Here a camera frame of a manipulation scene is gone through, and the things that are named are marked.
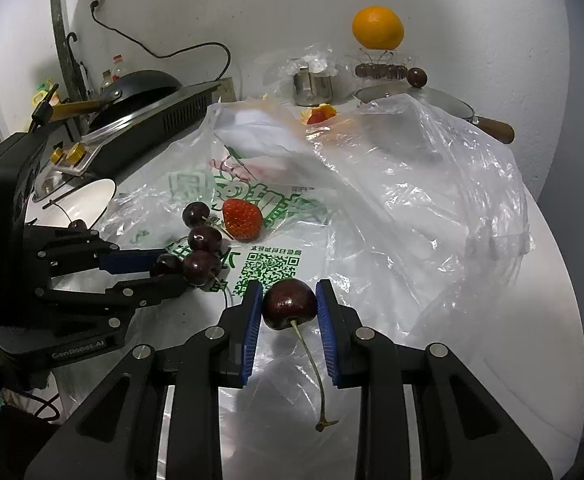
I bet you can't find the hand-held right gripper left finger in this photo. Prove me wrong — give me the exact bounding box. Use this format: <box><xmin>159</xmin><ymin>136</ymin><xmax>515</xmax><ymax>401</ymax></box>
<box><xmin>24</xmin><ymin>280</ymin><xmax>265</xmax><ymax>480</ymax></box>

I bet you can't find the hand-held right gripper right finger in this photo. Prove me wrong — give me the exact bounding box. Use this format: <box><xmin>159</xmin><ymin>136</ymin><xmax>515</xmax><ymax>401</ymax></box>
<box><xmin>314</xmin><ymin>279</ymin><xmax>555</xmax><ymax>480</ymax></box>

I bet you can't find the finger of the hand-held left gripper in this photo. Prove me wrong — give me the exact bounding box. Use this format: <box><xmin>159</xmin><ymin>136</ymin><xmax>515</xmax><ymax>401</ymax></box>
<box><xmin>0</xmin><ymin>274</ymin><xmax>189</xmax><ymax>346</ymax></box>
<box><xmin>22</xmin><ymin>226</ymin><xmax>169</xmax><ymax>277</ymax></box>

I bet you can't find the white plate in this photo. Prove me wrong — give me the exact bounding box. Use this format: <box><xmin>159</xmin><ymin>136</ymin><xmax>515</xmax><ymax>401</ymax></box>
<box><xmin>24</xmin><ymin>177</ymin><xmax>118</xmax><ymax>241</ymax></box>

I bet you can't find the red strawberry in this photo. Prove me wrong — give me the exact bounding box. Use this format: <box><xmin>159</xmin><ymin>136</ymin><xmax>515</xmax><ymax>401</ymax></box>
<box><xmin>222</xmin><ymin>198</ymin><xmax>263</xmax><ymax>242</ymax></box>

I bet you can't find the green printed clear plastic bag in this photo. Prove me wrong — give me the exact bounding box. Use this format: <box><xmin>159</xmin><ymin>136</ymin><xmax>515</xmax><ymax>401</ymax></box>
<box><xmin>57</xmin><ymin>95</ymin><xmax>535</xmax><ymax>480</ymax></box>

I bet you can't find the black chopstick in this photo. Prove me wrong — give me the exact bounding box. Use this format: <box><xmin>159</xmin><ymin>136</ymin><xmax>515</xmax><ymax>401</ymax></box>
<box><xmin>42</xmin><ymin>184</ymin><xmax>98</xmax><ymax>209</ymax></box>

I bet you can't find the yellow detergent bottle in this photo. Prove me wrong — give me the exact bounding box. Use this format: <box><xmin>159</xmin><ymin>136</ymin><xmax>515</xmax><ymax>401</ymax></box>
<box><xmin>32</xmin><ymin>77</ymin><xmax>60</xmax><ymax>106</ymax></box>

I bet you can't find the silver induction cooker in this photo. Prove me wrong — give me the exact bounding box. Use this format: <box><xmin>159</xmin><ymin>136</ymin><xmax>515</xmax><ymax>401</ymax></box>
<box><xmin>32</xmin><ymin>77</ymin><xmax>235</xmax><ymax>176</ymax></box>

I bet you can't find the black umbrella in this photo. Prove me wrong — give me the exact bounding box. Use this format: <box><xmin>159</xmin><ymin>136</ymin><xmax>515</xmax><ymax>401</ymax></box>
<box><xmin>64</xmin><ymin>32</ymin><xmax>93</xmax><ymax>101</ymax></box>

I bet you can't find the orange peel with red piece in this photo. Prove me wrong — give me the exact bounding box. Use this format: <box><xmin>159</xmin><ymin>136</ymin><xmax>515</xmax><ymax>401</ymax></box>
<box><xmin>301</xmin><ymin>102</ymin><xmax>339</xmax><ymax>126</ymax></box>

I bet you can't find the steel cup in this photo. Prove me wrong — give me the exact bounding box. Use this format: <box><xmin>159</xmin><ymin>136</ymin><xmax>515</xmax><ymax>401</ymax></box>
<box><xmin>292</xmin><ymin>70</ymin><xmax>335</xmax><ymax>107</ymax></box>

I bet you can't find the small steel pot with lid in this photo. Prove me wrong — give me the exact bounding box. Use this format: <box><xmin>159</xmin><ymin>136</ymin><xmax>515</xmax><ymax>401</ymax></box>
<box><xmin>352</xmin><ymin>67</ymin><xmax>516</xmax><ymax>146</ymax></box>

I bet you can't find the row of dark cherries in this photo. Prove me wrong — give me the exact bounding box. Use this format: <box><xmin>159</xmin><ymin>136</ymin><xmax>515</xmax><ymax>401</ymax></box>
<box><xmin>354</xmin><ymin>47</ymin><xmax>413</xmax><ymax>81</ymax></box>

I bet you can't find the crumpled clear plastic bag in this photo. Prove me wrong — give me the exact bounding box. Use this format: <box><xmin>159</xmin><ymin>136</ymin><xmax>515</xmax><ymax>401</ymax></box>
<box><xmin>257</xmin><ymin>42</ymin><xmax>347</xmax><ymax>106</ymax></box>

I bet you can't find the whole orange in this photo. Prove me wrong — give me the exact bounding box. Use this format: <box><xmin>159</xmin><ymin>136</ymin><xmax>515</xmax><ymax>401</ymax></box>
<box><xmin>352</xmin><ymin>6</ymin><xmax>405</xmax><ymax>51</ymax></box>

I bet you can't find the black cable with spring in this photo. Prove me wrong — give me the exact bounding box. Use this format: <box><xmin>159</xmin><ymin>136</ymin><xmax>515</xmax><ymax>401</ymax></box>
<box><xmin>31</xmin><ymin>82</ymin><xmax>60</xmax><ymax>126</ymax></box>

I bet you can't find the black wok with wooden handle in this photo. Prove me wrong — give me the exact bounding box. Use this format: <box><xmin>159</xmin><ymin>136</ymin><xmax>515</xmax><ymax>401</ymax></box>
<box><xmin>47</xmin><ymin>70</ymin><xmax>183</xmax><ymax>128</ymax></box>

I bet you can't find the grey wall pipe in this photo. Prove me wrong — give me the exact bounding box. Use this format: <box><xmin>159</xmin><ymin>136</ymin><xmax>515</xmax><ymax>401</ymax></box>
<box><xmin>49</xmin><ymin>0</ymin><xmax>85</xmax><ymax>101</ymax></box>

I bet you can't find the black cooker cable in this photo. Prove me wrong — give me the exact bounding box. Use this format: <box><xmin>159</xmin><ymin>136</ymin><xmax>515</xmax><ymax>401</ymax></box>
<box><xmin>90</xmin><ymin>2</ymin><xmax>233</xmax><ymax>83</ymax></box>

